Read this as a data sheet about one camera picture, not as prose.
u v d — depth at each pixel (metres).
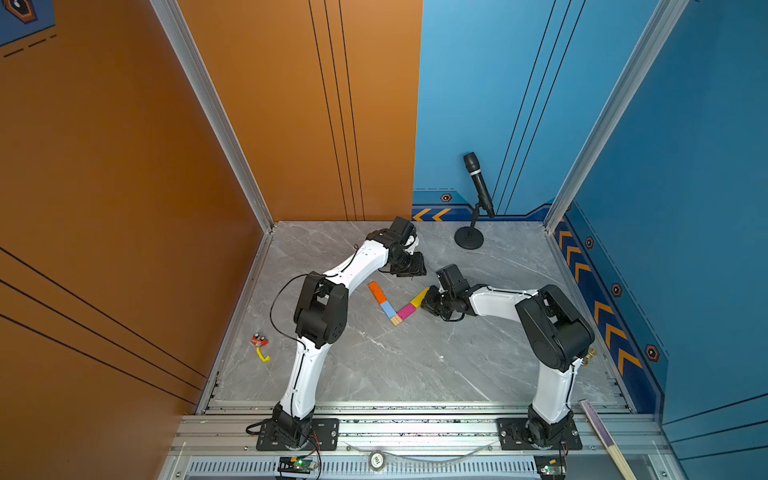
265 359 0.85
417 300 0.96
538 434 0.64
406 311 0.95
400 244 0.77
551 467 0.71
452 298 0.76
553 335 0.50
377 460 0.65
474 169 0.97
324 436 0.74
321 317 0.57
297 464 0.71
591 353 0.53
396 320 0.92
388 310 0.95
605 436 0.72
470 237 1.14
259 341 0.87
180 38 0.72
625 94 0.83
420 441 0.73
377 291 1.00
